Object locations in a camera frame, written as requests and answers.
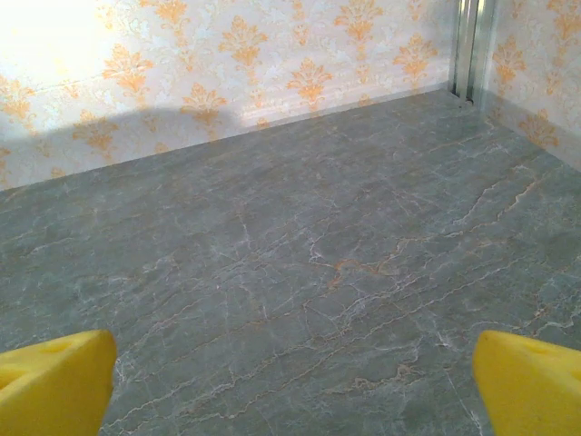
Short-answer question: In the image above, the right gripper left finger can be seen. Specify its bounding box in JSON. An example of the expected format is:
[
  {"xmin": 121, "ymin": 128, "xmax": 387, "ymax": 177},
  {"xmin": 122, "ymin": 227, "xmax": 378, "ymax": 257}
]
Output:
[{"xmin": 0, "ymin": 330, "xmax": 118, "ymax": 436}]

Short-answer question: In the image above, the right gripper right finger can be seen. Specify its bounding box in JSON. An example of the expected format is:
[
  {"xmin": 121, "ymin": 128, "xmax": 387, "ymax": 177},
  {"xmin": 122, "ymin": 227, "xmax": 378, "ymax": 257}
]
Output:
[{"xmin": 472, "ymin": 330, "xmax": 581, "ymax": 436}]

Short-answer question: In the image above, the aluminium frame post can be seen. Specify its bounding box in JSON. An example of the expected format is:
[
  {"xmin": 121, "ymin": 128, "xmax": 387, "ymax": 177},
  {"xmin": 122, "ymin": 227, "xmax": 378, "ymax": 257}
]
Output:
[{"xmin": 448, "ymin": 0, "xmax": 499, "ymax": 109}]

